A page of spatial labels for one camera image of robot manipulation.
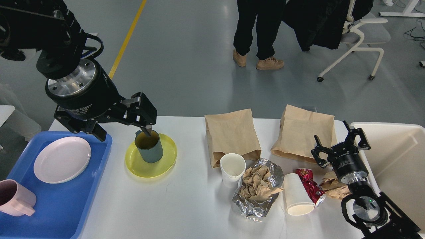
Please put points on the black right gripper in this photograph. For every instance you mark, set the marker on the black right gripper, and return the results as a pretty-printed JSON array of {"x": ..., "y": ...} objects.
[{"x": 348, "y": 162}]

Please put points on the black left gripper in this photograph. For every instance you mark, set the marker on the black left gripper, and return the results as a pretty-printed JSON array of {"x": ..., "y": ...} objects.
[{"x": 87, "y": 93}]

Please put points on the dark green mug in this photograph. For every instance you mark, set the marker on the dark green mug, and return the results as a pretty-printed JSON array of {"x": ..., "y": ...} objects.
[{"x": 149, "y": 147}]

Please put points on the yellow plastic plate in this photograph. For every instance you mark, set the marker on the yellow plastic plate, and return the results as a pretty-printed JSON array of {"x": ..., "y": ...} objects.
[{"x": 136, "y": 165}]

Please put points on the pink mug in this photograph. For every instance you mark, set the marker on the pink mug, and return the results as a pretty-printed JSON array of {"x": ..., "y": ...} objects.
[{"x": 15, "y": 199}]

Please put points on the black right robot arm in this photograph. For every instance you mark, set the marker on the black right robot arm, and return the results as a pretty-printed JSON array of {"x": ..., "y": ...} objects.
[{"x": 376, "y": 215}]

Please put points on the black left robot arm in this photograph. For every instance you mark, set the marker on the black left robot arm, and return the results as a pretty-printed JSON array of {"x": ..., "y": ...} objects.
[{"x": 49, "y": 26}]

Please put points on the small crumpled brown paper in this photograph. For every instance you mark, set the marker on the small crumpled brown paper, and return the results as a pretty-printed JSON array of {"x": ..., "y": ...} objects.
[{"x": 332, "y": 187}]

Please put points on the right brown paper bag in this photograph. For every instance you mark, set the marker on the right brown paper bag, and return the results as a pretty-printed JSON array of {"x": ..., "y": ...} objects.
[{"x": 297, "y": 130}]

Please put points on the brown paper bag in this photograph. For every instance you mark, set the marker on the brown paper bag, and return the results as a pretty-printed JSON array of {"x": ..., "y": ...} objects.
[
  {"x": 232, "y": 133},
  {"x": 297, "y": 130}
]

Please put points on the red snack wrapper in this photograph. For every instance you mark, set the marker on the red snack wrapper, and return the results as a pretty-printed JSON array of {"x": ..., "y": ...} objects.
[{"x": 316, "y": 194}]

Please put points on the white plastic bin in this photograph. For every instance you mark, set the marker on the white plastic bin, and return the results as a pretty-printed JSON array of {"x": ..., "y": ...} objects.
[{"x": 397, "y": 162}]

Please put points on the pink plate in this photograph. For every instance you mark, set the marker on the pink plate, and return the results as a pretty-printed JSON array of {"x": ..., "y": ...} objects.
[{"x": 62, "y": 160}]

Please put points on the lying white paper cup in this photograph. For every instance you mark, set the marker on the lying white paper cup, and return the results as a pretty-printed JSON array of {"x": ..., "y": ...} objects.
[{"x": 297, "y": 200}]

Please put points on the person in white trousers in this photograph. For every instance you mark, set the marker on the person in white trousers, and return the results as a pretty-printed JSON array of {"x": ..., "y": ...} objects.
[{"x": 19, "y": 121}]

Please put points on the crumpled brown paper in foil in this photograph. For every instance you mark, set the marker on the crumpled brown paper in foil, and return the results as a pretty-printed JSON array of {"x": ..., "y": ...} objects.
[{"x": 256, "y": 184}]

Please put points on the white side table left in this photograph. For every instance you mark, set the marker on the white side table left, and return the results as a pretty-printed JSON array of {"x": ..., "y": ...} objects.
[{"x": 5, "y": 112}]

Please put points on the blue plastic tray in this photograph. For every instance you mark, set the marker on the blue plastic tray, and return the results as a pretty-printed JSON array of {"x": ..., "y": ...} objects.
[{"x": 61, "y": 209}]

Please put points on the crumpled aluminium foil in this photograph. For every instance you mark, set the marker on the crumpled aluminium foil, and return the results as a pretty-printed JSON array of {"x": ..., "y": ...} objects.
[{"x": 253, "y": 209}]

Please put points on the left brown paper bag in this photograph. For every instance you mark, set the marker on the left brown paper bag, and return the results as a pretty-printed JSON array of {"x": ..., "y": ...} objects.
[{"x": 232, "y": 133}]

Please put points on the upright white paper cup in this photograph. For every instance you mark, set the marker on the upright white paper cup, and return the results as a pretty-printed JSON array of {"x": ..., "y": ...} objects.
[{"x": 232, "y": 167}]

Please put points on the white office chair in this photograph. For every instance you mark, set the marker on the white office chair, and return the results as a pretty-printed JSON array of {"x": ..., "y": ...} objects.
[{"x": 359, "y": 35}]

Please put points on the black jacket on chair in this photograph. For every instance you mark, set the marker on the black jacket on chair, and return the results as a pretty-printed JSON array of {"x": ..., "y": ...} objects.
[{"x": 316, "y": 22}]

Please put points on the white desk leg background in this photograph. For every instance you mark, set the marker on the white desk leg background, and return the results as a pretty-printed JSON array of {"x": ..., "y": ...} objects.
[{"x": 407, "y": 12}]

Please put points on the person in black trousers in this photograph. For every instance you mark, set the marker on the person in black trousers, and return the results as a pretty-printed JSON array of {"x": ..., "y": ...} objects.
[{"x": 266, "y": 15}]

